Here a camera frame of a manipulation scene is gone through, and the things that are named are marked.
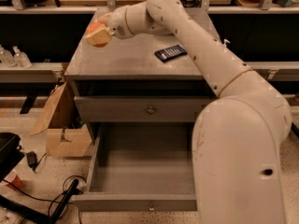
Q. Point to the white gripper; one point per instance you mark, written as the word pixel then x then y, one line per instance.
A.
pixel 118 22

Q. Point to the orange fruit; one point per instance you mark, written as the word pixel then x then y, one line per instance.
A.
pixel 97 35

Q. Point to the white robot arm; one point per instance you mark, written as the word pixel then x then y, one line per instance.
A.
pixel 235 139

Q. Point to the grey drawer cabinet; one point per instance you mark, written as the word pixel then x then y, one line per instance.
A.
pixel 129 69

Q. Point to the closed grey top drawer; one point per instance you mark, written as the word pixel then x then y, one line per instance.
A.
pixel 103 109

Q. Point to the open grey middle drawer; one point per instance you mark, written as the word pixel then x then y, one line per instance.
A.
pixel 140 167

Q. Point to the black calculator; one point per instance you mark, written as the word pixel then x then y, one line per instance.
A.
pixel 170 53

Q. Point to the clear sanitizer bottle right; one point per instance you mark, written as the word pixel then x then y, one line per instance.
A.
pixel 21 58

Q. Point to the clear sanitizer bottle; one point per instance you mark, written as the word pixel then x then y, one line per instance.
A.
pixel 21 58
pixel 6 57

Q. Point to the clear sanitizer bottle left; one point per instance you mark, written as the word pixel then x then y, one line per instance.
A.
pixel 6 57

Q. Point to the brown cardboard box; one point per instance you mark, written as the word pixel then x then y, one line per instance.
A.
pixel 65 136

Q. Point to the small white pump bottle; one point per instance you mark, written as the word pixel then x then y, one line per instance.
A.
pixel 226 43

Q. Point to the black power adapter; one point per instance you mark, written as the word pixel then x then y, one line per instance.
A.
pixel 31 159

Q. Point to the black bin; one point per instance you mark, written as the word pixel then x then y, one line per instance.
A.
pixel 10 153

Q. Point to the red plastic cup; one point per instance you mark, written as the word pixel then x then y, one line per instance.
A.
pixel 11 181

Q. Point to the black stand leg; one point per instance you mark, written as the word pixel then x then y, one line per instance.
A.
pixel 33 215

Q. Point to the black chair leg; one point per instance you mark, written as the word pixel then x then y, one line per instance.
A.
pixel 295 130

